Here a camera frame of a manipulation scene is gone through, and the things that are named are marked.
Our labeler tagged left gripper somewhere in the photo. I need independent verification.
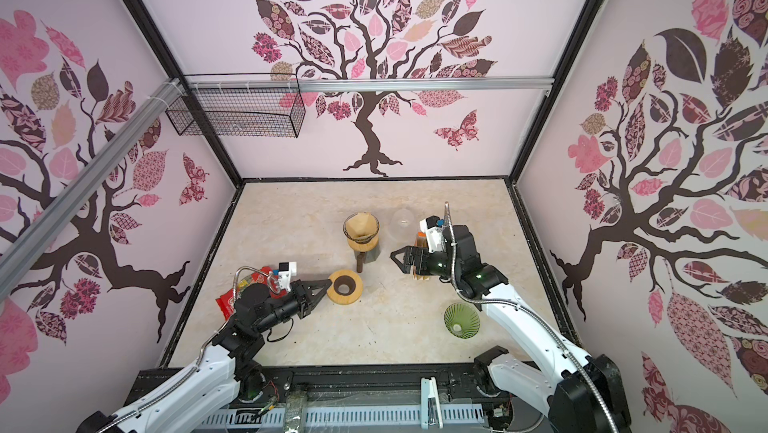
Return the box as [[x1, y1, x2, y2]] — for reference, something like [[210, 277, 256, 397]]
[[255, 280, 332, 335]]

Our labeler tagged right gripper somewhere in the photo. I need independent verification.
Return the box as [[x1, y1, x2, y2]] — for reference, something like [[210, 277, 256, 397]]
[[391, 246, 461, 281]]

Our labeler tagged translucent plastic cup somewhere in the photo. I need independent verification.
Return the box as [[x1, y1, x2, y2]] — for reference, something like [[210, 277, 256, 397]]
[[389, 208, 419, 244]]

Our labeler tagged wooden ring dripper holder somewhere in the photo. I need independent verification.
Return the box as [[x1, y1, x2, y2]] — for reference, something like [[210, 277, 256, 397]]
[[347, 235, 379, 252]]

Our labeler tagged brown paper coffee filter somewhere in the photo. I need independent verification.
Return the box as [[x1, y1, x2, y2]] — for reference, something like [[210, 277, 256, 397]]
[[345, 212, 378, 239]]

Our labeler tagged green ribbed glass dripper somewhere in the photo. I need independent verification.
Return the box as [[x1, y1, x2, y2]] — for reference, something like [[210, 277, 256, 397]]
[[443, 303, 481, 339]]

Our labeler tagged orange coffee filter pack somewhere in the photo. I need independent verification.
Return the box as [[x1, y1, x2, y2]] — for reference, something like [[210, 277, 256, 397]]
[[413, 232, 430, 280]]

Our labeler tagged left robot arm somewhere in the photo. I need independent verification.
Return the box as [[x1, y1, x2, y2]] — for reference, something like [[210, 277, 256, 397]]
[[77, 279, 332, 432]]

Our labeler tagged red snack bag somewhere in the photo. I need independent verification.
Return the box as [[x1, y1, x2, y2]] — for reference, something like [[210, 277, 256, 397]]
[[216, 266, 278, 320]]

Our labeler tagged white stapler tool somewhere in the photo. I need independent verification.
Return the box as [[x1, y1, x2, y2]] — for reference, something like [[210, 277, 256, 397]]
[[420, 377, 444, 430]]

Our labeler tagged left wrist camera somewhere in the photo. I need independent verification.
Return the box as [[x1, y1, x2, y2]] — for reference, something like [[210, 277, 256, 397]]
[[268, 261, 297, 295]]

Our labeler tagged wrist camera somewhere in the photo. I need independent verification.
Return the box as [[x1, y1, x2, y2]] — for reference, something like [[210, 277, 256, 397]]
[[419, 215, 446, 253], [268, 261, 297, 295]]

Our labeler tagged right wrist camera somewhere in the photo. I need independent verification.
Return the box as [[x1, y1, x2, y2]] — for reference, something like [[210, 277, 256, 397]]
[[419, 215, 446, 253]]

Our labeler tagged white slotted cable duct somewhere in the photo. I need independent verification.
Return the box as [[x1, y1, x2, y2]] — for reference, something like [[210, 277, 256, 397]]
[[194, 404, 487, 432]]

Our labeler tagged aluminium rail back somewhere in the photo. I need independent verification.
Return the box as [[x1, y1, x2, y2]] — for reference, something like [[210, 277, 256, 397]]
[[187, 75, 554, 93]]

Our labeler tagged aluminium rail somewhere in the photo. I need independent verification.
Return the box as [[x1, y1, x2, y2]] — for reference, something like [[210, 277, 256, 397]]
[[1, 78, 183, 298], [187, 75, 554, 93]]

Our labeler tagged black wire basket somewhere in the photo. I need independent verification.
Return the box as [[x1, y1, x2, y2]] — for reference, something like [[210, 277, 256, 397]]
[[165, 73, 307, 138]]

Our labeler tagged aluminium rail left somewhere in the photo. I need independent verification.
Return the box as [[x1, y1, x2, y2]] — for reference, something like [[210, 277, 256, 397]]
[[1, 78, 183, 298]]

